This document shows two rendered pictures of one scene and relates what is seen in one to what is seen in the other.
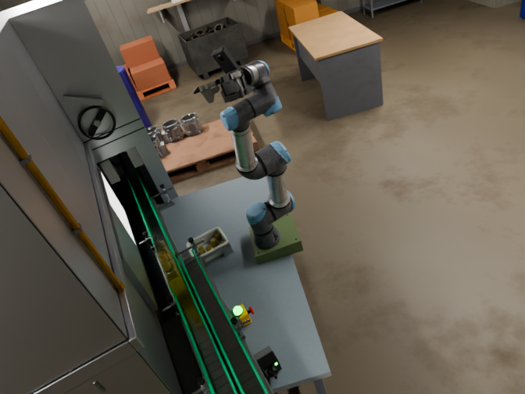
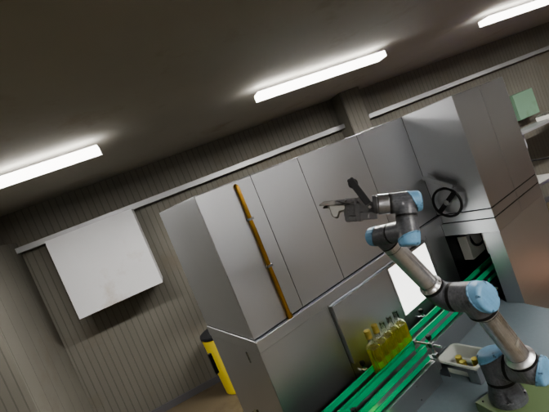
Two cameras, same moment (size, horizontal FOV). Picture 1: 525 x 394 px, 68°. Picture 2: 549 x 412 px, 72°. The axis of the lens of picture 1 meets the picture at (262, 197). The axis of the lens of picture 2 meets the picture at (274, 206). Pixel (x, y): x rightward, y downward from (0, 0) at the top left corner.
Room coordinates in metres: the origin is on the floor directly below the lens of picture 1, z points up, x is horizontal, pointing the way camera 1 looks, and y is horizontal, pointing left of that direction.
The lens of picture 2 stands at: (0.57, -1.25, 2.08)
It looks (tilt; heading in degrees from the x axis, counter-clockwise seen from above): 4 degrees down; 73
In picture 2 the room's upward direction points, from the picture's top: 22 degrees counter-clockwise
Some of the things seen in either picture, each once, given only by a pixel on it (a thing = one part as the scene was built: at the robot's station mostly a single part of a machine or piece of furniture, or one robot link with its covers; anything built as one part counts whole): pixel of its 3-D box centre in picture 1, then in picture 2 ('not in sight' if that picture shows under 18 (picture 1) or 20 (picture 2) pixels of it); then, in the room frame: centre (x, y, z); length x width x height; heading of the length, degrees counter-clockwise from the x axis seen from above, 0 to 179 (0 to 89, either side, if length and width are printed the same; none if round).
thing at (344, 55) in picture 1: (333, 62); not in sight; (4.87, -1.40, 0.40); 1.48 x 0.76 x 0.79; 178
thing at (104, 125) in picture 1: (97, 122); (448, 201); (2.32, 0.82, 1.49); 0.21 x 0.05 x 0.21; 106
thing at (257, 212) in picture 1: (259, 216); (495, 363); (1.62, 0.05, 0.98); 0.13 x 0.12 x 0.14; 107
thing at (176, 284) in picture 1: (178, 285); (378, 360); (1.31, 0.50, 0.99); 0.06 x 0.06 x 0.21; 17
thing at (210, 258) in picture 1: (205, 250); (461, 362); (1.71, 0.41, 0.79); 0.27 x 0.17 x 0.08; 106
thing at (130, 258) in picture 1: (122, 231); (391, 295); (1.64, 0.74, 1.15); 0.90 x 0.03 x 0.34; 16
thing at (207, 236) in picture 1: (208, 247); (466, 361); (1.72, 0.39, 0.80); 0.22 x 0.17 x 0.09; 106
